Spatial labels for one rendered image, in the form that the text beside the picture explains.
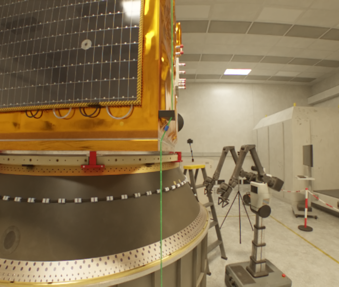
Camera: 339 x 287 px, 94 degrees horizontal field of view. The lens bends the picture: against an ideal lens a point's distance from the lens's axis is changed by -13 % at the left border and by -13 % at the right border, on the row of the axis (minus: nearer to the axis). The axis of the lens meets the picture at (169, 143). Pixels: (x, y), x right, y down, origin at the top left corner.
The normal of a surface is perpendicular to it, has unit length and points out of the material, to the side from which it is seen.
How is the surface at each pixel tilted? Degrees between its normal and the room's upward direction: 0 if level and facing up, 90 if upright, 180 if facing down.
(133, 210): 62
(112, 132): 90
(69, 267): 43
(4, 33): 90
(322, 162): 90
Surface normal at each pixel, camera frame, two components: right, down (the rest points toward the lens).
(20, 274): 0.07, -0.76
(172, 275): 0.73, -0.03
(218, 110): -0.04, -0.04
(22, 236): 0.05, -0.51
